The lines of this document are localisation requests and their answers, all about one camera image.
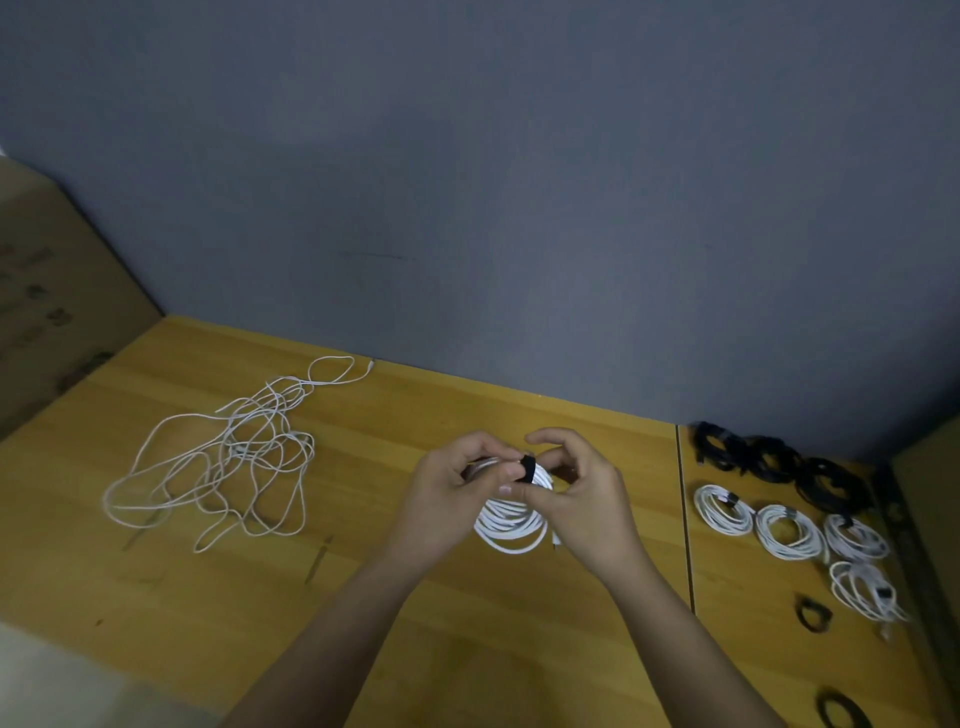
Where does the person's right hand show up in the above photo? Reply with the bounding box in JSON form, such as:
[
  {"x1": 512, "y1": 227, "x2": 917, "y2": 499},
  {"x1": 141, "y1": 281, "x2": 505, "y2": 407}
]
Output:
[{"x1": 498, "y1": 427, "x2": 656, "y2": 590}]

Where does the tangle of white cables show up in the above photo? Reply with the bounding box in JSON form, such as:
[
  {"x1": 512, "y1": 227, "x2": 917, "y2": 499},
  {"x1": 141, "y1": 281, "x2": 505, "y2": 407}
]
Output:
[{"x1": 100, "y1": 352, "x2": 377, "y2": 557}]

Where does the group of black cable ties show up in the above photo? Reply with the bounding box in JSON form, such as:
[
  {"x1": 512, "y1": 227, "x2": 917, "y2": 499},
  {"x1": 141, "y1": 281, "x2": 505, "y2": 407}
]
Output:
[{"x1": 792, "y1": 592, "x2": 876, "y2": 728}]

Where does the cardboard box with black print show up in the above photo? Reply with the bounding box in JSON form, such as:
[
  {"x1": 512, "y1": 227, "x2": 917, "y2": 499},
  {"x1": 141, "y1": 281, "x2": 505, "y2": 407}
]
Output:
[{"x1": 885, "y1": 415, "x2": 960, "y2": 707}]

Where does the person's left hand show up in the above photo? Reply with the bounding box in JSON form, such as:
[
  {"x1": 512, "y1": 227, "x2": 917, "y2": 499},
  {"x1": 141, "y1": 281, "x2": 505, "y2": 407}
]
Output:
[{"x1": 375, "y1": 432, "x2": 528, "y2": 579}]

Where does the person's left forearm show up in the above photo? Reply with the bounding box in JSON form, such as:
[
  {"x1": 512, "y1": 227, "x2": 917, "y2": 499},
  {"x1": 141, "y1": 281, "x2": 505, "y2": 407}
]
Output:
[{"x1": 217, "y1": 547, "x2": 437, "y2": 728}]

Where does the plain brown cardboard box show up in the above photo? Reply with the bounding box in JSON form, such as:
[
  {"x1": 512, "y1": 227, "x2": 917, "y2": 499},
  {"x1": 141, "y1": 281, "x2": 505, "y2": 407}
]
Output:
[{"x1": 0, "y1": 156, "x2": 165, "y2": 441}]

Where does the person's right forearm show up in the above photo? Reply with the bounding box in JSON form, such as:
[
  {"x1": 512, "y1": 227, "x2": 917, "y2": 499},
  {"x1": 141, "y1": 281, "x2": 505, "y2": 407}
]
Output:
[{"x1": 607, "y1": 552, "x2": 789, "y2": 728}]

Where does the single white cable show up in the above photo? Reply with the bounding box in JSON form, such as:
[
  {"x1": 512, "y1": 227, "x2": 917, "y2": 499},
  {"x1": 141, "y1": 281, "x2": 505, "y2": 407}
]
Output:
[
  {"x1": 751, "y1": 501, "x2": 831, "y2": 564},
  {"x1": 690, "y1": 481, "x2": 758, "y2": 540},
  {"x1": 469, "y1": 456, "x2": 563, "y2": 558},
  {"x1": 826, "y1": 558, "x2": 912, "y2": 626},
  {"x1": 820, "y1": 511, "x2": 894, "y2": 567}
]

